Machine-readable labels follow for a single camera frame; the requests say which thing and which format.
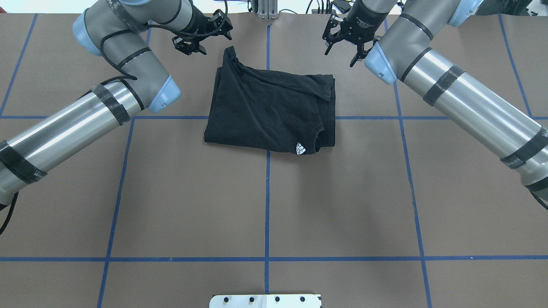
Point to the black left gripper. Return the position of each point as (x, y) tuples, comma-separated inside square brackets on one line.
[(198, 20)]

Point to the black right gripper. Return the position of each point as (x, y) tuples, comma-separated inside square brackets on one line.
[(362, 18)]

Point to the black graphic t-shirt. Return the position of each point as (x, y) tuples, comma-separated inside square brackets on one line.
[(271, 110)]

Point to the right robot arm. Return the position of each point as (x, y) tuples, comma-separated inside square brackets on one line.
[(404, 54)]

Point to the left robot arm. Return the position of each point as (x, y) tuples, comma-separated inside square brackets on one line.
[(113, 30)]

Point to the aluminium frame post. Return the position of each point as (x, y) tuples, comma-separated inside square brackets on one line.
[(265, 9)]

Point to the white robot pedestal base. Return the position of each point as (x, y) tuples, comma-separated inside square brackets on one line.
[(296, 300)]

